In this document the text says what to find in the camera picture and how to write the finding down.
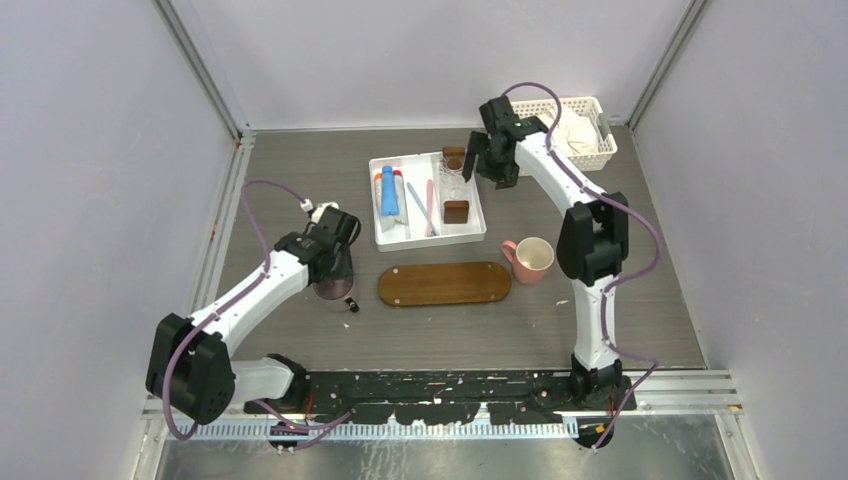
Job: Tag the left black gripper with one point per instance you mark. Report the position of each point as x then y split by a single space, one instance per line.
344 270

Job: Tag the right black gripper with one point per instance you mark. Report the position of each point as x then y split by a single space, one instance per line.
505 177

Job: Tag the purple mug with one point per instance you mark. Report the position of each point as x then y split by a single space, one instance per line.
340 295

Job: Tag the white plastic tray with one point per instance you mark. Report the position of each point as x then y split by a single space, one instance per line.
418 169

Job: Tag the pink mug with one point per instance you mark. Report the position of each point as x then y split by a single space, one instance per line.
530 259

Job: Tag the oval wooden tray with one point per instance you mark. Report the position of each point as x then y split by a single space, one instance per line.
444 284

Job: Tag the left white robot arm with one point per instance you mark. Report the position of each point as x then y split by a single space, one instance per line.
191 368

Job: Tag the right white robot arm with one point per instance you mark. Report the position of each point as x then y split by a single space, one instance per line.
593 241

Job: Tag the white toothpaste tube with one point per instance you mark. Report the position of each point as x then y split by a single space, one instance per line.
387 223

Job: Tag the blue toothpaste tube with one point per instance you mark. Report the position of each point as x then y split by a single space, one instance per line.
389 204

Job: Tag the brown wooden block back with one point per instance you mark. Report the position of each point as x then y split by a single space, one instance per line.
453 158

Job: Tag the clear glass holder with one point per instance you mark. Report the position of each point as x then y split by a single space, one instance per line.
452 185

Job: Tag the white towels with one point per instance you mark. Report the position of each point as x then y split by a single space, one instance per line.
574 134

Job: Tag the white basket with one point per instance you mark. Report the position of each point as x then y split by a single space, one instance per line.
591 108

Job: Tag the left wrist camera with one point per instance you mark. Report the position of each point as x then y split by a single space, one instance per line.
313 211

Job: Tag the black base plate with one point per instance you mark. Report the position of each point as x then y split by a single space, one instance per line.
440 397

